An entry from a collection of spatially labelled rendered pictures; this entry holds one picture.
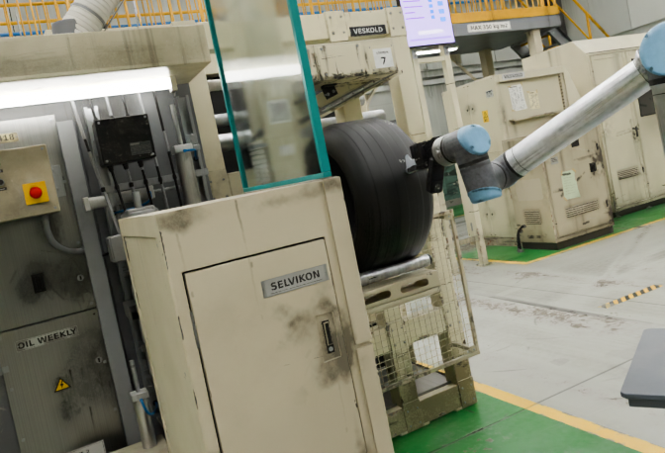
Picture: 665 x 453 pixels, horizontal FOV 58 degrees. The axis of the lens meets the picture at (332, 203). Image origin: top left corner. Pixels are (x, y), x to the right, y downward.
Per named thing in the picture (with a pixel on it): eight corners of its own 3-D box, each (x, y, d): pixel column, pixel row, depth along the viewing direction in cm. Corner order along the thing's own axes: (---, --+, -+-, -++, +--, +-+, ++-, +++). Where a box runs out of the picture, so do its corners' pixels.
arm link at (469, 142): (473, 160, 164) (460, 126, 164) (446, 169, 175) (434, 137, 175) (498, 151, 168) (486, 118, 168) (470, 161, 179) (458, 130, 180)
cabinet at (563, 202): (559, 250, 632) (538, 133, 626) (520, 249, 685) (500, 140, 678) (618, 231, 671) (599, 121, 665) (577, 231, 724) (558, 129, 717)
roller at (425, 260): (349, 292, 202) (347, 278, 201) (343, 289, 206) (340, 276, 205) (433, 266, 217) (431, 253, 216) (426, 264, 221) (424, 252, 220)
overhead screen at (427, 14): (408, 47, 596) (397, -8, 594) (405, 49, 601) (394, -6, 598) (455, 43, 622) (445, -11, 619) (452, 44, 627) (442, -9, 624)
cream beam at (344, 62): (267, 87, 227) (259, 48, 226) (245, 100, 249) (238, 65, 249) (400, 71, 254) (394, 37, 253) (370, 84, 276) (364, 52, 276)
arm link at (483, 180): (512, 192, 173) (497, 151, 174) (496, 200, 165) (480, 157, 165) (482, 201, 179) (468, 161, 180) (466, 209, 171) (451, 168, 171)
